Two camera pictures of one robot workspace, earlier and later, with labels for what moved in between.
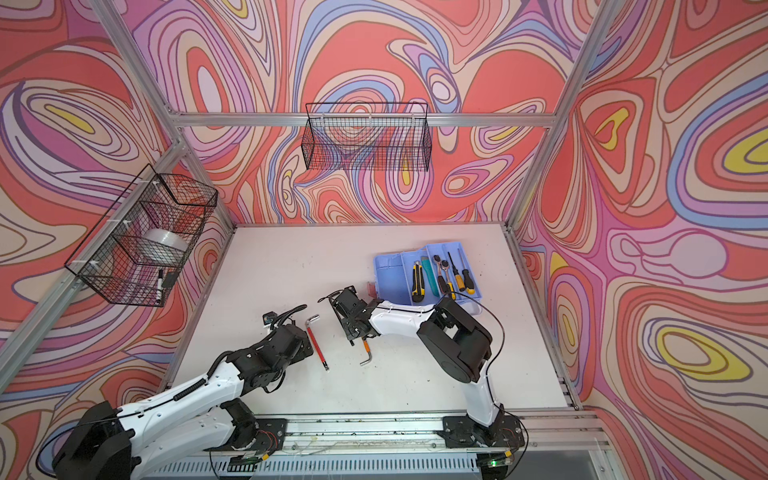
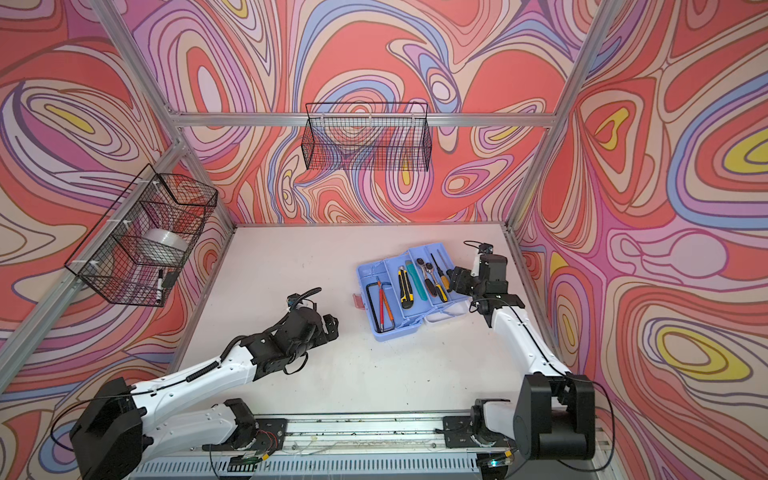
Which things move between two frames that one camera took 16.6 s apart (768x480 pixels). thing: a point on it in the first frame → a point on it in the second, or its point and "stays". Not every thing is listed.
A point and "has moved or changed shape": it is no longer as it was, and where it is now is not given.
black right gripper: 350,333 → 459,279
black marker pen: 160,286 stays
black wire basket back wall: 366,137 stays
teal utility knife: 431,277 → 422,294
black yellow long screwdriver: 469,286 has moved or changed shape
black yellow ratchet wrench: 450,286 → 442,294
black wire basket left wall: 141,247 stays
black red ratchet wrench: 442,284 → 427,282
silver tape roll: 170,237 stays
